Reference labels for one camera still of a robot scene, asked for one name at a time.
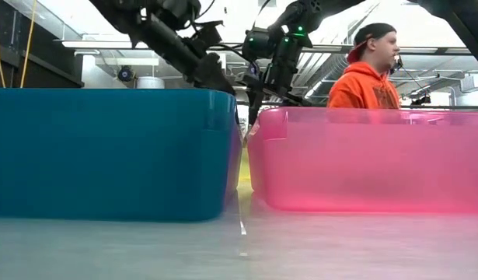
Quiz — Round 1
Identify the yellow plastic tray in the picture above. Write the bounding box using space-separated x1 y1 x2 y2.
238 147 252 184

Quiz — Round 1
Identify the person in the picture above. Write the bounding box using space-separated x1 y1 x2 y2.
326 22 403 110

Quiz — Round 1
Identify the black round fixture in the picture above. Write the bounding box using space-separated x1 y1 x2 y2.
117 65 135 83

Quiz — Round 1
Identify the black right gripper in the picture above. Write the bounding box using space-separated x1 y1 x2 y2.
234 33 314 126

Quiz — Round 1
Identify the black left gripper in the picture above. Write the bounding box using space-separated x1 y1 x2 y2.
192 52 237 96

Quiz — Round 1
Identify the blue plastic tray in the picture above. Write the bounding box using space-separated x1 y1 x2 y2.
0 87 243 223

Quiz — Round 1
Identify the silver ventilation duct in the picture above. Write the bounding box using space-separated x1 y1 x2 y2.
292 54 349 100

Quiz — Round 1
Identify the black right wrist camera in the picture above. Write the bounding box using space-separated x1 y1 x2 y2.
241 29 281 62

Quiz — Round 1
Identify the white cylindrical container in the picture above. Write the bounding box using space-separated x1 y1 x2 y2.
136 76 166 89

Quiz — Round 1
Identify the pink plastic tray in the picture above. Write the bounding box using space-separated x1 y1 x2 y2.
246 107 478 215

